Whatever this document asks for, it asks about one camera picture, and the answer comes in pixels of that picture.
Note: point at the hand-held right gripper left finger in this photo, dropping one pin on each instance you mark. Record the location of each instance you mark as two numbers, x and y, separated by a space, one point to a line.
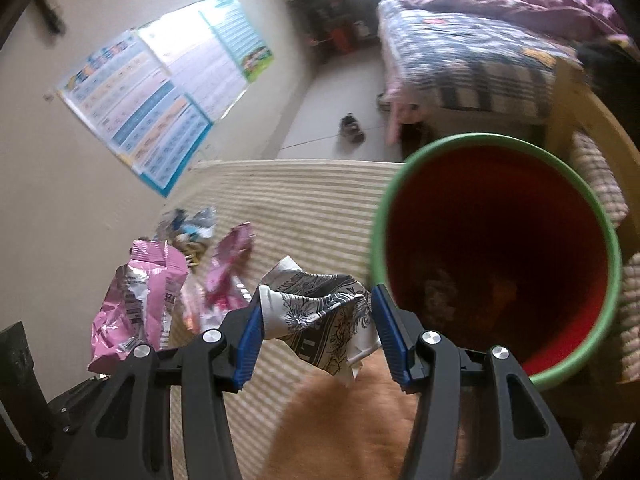
250 340

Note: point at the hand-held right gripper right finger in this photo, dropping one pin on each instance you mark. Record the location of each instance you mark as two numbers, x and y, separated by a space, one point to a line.
392 340

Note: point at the black and white wrapper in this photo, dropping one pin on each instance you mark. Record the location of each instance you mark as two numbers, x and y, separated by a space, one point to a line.
310 310

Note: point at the small yellow packet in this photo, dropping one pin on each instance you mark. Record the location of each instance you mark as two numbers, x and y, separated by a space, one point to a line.
192 252

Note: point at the large pink snack bag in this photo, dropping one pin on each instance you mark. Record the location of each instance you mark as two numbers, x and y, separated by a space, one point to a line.
150 270

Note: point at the red bin with green rim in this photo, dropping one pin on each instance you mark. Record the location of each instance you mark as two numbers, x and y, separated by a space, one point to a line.
500 220

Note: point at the clear pinkish wrapper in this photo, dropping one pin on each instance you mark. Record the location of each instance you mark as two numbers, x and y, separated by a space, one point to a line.
200 310

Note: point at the small pink wrapper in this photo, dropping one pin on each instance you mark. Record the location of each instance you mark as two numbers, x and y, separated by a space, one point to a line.
227 250

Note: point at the person's fuzzy orange knee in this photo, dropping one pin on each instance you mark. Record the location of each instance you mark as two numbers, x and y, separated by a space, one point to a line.
340 425

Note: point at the silver and blue wrapper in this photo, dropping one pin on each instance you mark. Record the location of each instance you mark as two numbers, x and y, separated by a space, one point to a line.
200 220

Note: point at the striped beige mat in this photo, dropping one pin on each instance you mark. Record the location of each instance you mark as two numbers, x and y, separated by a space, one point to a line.
300 210

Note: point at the pink cloth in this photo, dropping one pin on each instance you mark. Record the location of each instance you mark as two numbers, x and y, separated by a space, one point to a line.
400 110

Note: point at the beige patterned quilt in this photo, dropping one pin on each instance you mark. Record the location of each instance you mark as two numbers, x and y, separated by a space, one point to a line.
600 180

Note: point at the plaid quilt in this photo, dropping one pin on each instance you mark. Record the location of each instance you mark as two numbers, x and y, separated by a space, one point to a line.
460 55

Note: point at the orange bag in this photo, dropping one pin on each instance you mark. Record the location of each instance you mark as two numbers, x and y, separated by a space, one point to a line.
340 39

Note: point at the dark wooden shelf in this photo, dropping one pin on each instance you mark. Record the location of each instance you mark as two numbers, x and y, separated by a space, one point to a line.
325 5

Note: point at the colourful chart wall poster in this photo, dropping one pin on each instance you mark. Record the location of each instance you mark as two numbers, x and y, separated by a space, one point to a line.
130 110

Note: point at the white table wall poster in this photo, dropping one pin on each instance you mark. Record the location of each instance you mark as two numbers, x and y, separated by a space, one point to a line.
200 55

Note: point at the wooden bed frame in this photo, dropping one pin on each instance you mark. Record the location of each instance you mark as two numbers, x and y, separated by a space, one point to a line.
575 110

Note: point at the teal wall poster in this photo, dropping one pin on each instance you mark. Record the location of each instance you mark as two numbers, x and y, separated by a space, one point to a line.
240 35

